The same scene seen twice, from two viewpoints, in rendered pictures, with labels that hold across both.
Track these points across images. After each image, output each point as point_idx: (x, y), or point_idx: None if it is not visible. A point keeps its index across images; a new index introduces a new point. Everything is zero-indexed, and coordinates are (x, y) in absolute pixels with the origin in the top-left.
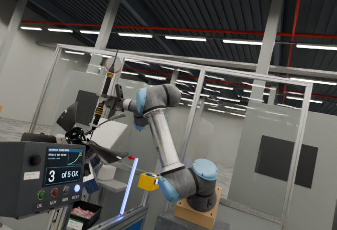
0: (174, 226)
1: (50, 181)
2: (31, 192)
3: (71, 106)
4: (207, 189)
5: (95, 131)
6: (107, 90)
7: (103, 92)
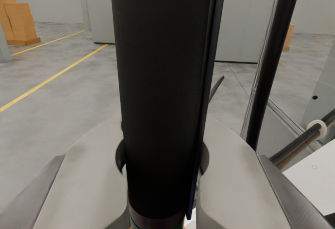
0: None
1: None
2: None
3: (210, 94)
4: None
5: (317, 174)
6: (162, 89)
7: (121, 120)
